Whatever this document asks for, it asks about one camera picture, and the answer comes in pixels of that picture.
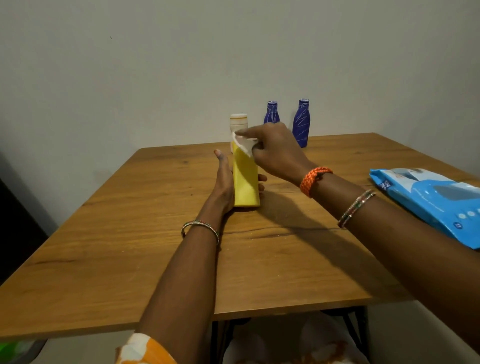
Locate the grey bin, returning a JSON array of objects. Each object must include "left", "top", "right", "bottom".
[{"left": 0, "top": 339, "right": 48, "bottom": 364}]

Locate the thin beaded bangle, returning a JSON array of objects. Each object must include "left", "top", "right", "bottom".
[
  {"left": 337, "top": 189, "right": 377, "bottom": 230},
  {"left": 180, "top": 220, "right": 221, "bottom": 247}
]

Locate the person's right forearm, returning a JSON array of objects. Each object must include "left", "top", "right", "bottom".
[{"left": 309, "top": 172, "right": 480, "bottom": 353}]

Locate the person's left forearm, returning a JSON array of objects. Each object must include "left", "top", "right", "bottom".
[{"left": 134, "top": 204, "right": 233, "bottom": 364}]

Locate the white wet wipe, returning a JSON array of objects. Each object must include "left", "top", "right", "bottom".
[{"left": 231, "top": 131, "right": 260, "bottom": 158}]

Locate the orange thread wristband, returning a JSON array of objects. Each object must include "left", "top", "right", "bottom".
[{"left": 299, "top": 166, "right": 334, "bottom": 199}]

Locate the person's left hand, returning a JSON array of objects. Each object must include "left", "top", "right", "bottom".
[{"left": 209, "top": 149, "right": 268, "bottom": 217}]

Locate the green item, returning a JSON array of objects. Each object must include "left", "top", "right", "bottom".
[{"left": 0, "top": 340, "right": 35, "bottom": 355}]

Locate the person's right hand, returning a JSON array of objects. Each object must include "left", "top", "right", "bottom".
[{"left": 234, "top": 122, "right": 318, "bottom": 187}]

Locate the yellow bottle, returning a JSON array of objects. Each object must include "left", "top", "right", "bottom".
[{"left": 232, "top": 140, "right": 261, "bottom": 208}]

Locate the black metal table leg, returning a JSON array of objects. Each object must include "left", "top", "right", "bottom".
[
  {"left": 322, "top": 305, "right": 372, "bottom": 363},
  {"left": 209, "top": 317, "right": 252, "bottom": 364}
]

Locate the blue scribbled bottle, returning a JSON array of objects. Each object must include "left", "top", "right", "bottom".
[
  {"left": 263, "top": 100, "right": 281, "bottom": 125},
  {"left": 292, "top": 98, "right": 311, "bottom": 149}
]

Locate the wooden table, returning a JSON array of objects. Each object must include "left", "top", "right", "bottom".
[{"left": 0, "top": 132, "right": 480, "bottom": 342}]

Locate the white bottle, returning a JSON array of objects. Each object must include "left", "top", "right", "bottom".
[{"left": 229, "top": 113, "right": 249, "bottom": 154}]

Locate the blue wet wipes pack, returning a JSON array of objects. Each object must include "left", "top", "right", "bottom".
[{"left": 368, "top": 167, "right": 480, "bottom": 251}]

